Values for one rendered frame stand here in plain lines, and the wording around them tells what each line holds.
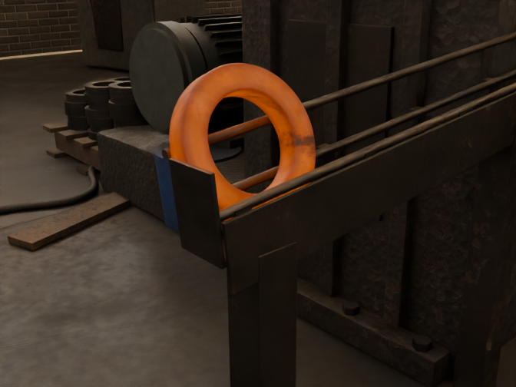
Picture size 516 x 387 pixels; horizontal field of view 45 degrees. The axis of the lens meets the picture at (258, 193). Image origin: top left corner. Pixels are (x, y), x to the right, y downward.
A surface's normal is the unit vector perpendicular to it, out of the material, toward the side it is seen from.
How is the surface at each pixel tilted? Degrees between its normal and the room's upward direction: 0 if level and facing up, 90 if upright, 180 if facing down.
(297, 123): 66
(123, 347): 0
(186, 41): 45
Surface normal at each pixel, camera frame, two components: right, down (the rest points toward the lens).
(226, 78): 0.57, -0.14
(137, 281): -0.01, -0.94
